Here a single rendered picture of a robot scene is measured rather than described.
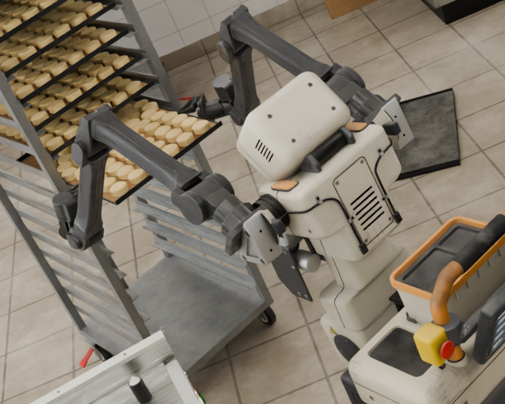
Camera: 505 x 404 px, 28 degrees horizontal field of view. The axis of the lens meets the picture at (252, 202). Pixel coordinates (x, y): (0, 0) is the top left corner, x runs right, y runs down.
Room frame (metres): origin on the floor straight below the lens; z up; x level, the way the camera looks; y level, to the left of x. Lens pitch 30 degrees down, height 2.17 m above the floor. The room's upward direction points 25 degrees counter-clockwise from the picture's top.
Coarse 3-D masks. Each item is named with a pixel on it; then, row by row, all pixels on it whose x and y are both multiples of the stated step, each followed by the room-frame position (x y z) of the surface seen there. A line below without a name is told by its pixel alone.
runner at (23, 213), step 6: (18, 210) 3.19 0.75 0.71; (24, 210) 3.23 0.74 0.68; (24, 216) 3.17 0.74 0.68; (30, 216) 3.11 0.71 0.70; (36, 216) 3.14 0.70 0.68; (36, 222) 3.08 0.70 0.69; (42, 222) 3.03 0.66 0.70; (48, 222) 3.06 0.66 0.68; (48, 228) 3.01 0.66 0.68; (54, 228) 2.96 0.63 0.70; (102, 246) 2.75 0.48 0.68; (108, 252) 2.69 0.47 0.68; (114, 252) 2.68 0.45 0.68
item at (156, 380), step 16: (160, 368) 1.82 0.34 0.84; (128, 384) 1.74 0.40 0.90; (144, 384) 1.74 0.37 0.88; (160, 384) 1.77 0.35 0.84; (96, 400) 1.81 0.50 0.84; (112, 400) 1.78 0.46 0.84; (128, 400) 1.76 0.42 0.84; (144, 400) 1.72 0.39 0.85; (160, 400) 1.71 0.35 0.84; (176, 400) 1.69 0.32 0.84
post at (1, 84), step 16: (0, 80) 2.66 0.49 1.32; (0, 96) 2.68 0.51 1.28; (16, 112) 2.66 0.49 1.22; (32, 128) 2.67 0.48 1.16; (32, 144) 2.66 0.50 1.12; (48, 160) 2.66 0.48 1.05; (48, 176) 2.66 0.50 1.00; (96, 256) 2.66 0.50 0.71; (112, 272) 2.67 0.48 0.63; (112, 288) 2.66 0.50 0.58; (128, 304) 2.66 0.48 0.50; (144, 336) 2.66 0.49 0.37
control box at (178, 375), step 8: (176, 360) 1.82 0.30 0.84; (168, 368) 1.81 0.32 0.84; (176, 368) 1.80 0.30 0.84; (176, 376) 1.77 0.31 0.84; (184, 376) 1.76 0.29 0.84; (176, 384) 1.74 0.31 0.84; (184, 384) 1.73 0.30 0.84; (184, 392) 1.71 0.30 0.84; (192, 392) 1.69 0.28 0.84; (184, 400) 1.68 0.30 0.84; (192, 400) 1.67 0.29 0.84
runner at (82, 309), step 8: (80, 304) 3.23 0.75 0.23; (80, 312) 3.18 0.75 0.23; (88, 312) 3.16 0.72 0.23; (96, 320) 3.07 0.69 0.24; (104, 320) 3.06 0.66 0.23; (112, 328) 2.96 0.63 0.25; (120, 328) 2.97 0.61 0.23; (128, 336) 2.86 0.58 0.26; (136, 336) 2.88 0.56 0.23; (168, 360) 2.68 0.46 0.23
